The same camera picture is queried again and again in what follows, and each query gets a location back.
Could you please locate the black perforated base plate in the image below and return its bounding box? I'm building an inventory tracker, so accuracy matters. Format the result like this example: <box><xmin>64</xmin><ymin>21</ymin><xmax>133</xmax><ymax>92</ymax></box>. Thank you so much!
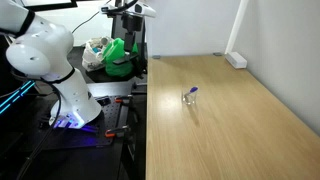
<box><xmin>19</xmin><ymin>95</ymin><xmax>132</xmax><ymax>150</ymax></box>

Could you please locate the orange-handled clamp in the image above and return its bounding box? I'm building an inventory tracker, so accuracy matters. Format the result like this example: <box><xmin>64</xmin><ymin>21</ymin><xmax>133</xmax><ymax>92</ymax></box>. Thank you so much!
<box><xmin>114</xmin><ymin>95</ymin><xmax>133</xmax><ymax>103</ymax></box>
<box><xmin>105</xmin><ymin>125</ymin><xmax>130</xmax><ymax>138</ymax></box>

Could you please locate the orange-handled clamp front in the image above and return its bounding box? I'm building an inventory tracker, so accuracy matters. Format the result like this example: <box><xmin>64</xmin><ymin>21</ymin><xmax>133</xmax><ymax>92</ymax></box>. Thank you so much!
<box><xmin>105</xmin><ymin>125</ymin><xmax>130</xmax><ymax>138</ymax></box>

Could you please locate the white wall cable duct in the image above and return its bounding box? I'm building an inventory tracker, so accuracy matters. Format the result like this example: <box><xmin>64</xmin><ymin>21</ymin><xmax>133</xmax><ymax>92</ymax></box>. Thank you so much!
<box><xmin>225</xmin><ymin>0</ymin><xmax>249</xmax><ymax>53</ymax></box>

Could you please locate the white power adapter box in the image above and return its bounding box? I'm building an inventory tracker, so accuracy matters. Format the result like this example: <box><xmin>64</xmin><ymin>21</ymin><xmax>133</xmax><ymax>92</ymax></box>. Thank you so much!
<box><xmin>225</xmin><ymin>52</ymin><xmax>247</xmax><ymax>69</ymax></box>

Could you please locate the orange-handled clamp rear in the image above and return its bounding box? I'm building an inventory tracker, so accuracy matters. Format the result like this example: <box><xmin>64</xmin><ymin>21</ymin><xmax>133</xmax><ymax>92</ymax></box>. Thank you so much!
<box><xmin>114</xmin><ymin>95</ymin><xmax>133</xmax><ymax>103</ymax></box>

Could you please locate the white plastic bag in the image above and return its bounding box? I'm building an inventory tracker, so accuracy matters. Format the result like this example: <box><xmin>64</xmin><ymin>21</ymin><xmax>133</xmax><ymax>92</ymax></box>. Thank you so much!
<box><xmin>82</xmin><ymin>36</ymin><xmax>113</xmax><ymax>72</ymax></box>

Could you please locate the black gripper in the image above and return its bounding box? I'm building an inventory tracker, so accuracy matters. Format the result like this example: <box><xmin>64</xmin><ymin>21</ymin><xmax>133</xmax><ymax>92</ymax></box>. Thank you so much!
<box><xmin>122</xmin><ymin>14</ymin><xmax>143</xmax><ymax>52</ymax></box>

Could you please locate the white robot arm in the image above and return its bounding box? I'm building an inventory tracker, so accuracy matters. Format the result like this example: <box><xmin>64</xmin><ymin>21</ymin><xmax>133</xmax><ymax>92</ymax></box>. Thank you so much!
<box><xmin>0</xmin><ymin>0</ymin><xmax>101</xmax><ymax>129</ymax></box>

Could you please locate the blue marker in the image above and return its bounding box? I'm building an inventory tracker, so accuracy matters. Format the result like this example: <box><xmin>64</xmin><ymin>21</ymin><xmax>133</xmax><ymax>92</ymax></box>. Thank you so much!
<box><xmin>184</xmin><ymin>86</ymin><xmax>198</xmax><ymax>97</ymax></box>

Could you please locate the clear glass cup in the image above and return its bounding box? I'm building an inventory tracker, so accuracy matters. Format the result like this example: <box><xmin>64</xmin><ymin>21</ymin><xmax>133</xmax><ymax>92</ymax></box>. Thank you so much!
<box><xmin>182</xmin><ymin>89</ymin><xmax>197</xmax><ymax>105</ymax></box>

